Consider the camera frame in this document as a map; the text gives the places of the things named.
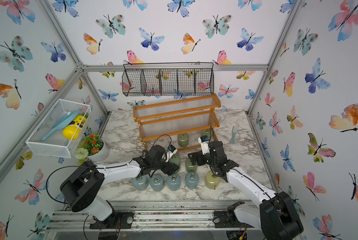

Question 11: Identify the white mesh wall basket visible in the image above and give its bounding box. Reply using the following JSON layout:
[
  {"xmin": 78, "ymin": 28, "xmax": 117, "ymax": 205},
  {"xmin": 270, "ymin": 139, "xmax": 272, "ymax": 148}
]
[{"xmin": 25, "ymin": 99, "xmax": 91, "ymax": 158}]

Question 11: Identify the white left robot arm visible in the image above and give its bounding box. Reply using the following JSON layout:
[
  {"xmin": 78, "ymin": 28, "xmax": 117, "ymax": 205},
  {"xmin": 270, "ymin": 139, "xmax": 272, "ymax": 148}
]
[{"xmin": 60, "ymin": 145, "xmax": 178, "ymax": 223}]

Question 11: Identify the potted orange flower plant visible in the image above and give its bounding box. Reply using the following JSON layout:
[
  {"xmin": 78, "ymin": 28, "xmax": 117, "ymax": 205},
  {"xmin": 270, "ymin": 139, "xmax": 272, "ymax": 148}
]
[{"xmin": 74, "ymin": 133, "xmax": 109, "ymax": 166}]

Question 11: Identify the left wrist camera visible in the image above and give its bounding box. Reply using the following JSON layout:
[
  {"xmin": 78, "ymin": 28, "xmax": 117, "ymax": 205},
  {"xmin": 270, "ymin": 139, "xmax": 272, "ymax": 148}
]
[{"xmin": 165, "ymin": 144, "xmax": 177, "ymax": 162}]

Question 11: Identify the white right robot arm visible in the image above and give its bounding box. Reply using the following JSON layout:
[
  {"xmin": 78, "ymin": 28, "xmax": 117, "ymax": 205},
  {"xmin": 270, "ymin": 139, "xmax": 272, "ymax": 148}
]
[{"xmin": 188, "ymin": 136, "xmax": 304, "ymax": 240}]

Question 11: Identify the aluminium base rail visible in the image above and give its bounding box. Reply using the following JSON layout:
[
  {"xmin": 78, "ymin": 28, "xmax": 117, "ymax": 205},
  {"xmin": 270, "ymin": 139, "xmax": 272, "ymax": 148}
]
[{"xmin": 46, "ymin": 200, "xmax": 303, "ymax": 233}]

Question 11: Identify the orange wooden three-tier shelf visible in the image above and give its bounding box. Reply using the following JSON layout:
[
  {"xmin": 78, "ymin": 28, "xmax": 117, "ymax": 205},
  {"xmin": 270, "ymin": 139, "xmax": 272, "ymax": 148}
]
[{"xmin": 133, "ymin": 94, "xmax": 222, "ymax": 150}]

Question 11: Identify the yellow-green canister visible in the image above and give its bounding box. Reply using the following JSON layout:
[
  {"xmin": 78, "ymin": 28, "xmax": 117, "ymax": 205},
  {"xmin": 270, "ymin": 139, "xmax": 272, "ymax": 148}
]
[{"xmin": 205, "ymin": 171, "xmax": 221, "ymax": 190}]

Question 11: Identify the black wire wall basket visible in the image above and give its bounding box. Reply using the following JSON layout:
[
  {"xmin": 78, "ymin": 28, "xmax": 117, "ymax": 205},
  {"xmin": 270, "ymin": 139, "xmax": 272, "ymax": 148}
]
[{"xmin": 121, "ymin": 62, "xmax": 215, "ymax": 99}]

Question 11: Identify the blue canister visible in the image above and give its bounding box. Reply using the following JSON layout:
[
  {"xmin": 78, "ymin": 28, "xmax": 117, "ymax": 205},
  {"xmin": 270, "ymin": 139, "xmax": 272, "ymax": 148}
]
[
  {"xmin": 185, "ymin": 172, "xmax": 199, "ymax": 189},
  {"xmin": 149, "ymin": 174, "xmax": 165, "ymax": 192},
  {"xmin": 166, "ymin": 174, "xmax": 181, "ymax": 191},
  {"xmin": 131, "ymin": 176, "xmax": 149, "ymax": 191}
]

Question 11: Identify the small green canister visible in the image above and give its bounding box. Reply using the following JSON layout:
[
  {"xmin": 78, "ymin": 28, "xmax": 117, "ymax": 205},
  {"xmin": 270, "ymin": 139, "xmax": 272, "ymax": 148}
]
[
  {"xmin": 201, "ymin": 129, "xmax": 212, "ymax": 138},
  {"xmin": 177, "ymin": 133, "xmax": 190, "ymax": 148}
]

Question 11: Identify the yellow mustard bottle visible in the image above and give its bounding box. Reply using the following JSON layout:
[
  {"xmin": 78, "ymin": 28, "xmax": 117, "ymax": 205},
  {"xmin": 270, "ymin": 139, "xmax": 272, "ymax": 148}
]
[{"xmin": 62, "ymin": 115, "xmax": 87, "ymax": 140}]

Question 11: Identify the light blue dustpan scoop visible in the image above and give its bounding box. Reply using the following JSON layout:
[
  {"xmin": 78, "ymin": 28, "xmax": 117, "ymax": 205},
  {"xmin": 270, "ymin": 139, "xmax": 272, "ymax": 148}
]
[{"xmin": 41, "ymin": 110, "xmax": 80, "ymax": 142}]

